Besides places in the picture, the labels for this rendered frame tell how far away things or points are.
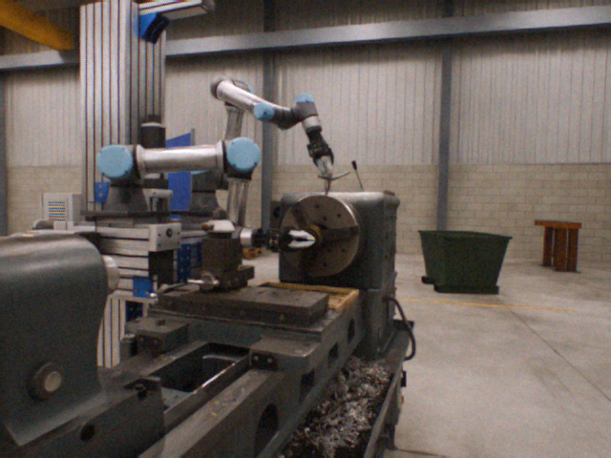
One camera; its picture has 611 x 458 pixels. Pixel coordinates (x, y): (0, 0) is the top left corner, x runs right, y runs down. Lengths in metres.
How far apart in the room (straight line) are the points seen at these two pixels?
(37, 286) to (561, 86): 12.55
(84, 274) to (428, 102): 11.72
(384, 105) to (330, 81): 1.65
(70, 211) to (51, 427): 1.52
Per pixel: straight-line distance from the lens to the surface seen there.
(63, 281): 0.55
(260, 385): 0.80
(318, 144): 1.72
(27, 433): 0.57
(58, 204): 2.07
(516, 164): 12.07
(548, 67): 12.74
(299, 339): 0.93
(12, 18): 14.53
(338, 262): 1.57
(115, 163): 1.49
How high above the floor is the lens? 1.19
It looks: 3 degrees down
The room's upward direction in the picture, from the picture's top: 1 degrees clockwise
